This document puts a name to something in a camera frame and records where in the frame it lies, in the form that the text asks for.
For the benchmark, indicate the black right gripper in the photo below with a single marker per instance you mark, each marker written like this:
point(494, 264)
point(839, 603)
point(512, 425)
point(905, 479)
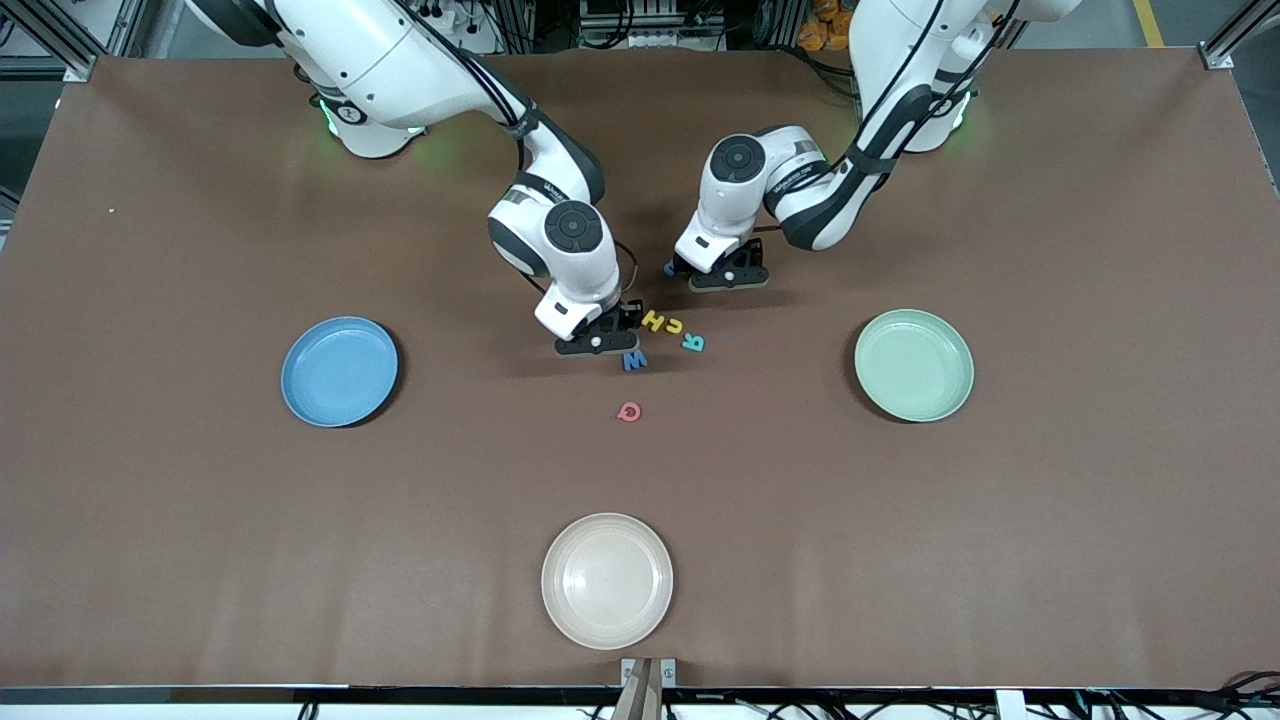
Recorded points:
point(627, 315)

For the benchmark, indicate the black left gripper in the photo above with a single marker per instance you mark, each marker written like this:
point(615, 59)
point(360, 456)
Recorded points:
point(740, 260)

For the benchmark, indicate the blue foam letter W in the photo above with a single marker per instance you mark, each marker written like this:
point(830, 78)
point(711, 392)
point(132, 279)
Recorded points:
point(635, 363)

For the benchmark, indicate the teal foam letter R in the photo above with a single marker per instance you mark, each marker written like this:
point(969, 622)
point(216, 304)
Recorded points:
point(692, 342)

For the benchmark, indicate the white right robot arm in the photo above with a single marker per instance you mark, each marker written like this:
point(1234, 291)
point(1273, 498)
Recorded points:
point(400, 50)

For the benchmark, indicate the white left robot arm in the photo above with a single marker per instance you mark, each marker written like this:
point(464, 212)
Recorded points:
point(900, 60)

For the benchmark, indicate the yellow foam letter H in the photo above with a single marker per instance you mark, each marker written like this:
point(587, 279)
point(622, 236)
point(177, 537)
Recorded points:
point(653, 320)

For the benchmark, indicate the red foam letter Q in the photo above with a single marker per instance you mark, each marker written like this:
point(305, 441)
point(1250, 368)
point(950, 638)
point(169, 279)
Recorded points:
point(620, 412)

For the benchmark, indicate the pale green plate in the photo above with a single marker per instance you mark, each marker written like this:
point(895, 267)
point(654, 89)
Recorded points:
point(915, 365)

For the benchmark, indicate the grey equipment rack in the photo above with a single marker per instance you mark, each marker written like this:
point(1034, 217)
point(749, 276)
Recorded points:
point(650, 25)

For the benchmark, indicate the orange bag pile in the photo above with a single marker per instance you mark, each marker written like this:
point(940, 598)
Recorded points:
point(820, 35)

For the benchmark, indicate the beige plate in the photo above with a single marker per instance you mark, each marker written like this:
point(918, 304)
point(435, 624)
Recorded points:
point(607, 580)

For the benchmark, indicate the blue plate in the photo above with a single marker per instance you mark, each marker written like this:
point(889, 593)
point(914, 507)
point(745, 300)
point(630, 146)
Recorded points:
point(335, 375)

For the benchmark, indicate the white power strip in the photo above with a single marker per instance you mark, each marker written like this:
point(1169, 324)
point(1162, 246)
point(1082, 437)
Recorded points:
point(445, 20)

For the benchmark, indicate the brown table cover sheet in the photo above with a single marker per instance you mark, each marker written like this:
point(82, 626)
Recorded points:
point(250, 550)

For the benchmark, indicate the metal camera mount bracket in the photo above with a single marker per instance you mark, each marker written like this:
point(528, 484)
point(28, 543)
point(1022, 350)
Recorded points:
point(640, 695)

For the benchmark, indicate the black table edge rail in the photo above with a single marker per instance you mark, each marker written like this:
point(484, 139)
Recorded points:
point(450, 695)

